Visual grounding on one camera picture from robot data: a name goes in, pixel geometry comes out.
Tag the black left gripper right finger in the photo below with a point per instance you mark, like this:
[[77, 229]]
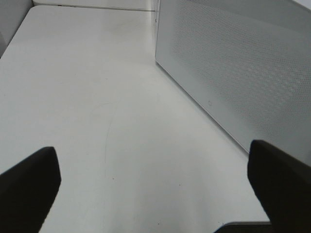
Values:
[[282, 184]]

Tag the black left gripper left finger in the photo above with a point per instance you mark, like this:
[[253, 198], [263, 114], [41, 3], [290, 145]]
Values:
[[28, 191]]

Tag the white microwave door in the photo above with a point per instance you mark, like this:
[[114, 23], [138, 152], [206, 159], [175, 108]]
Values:
[[247, 63]]

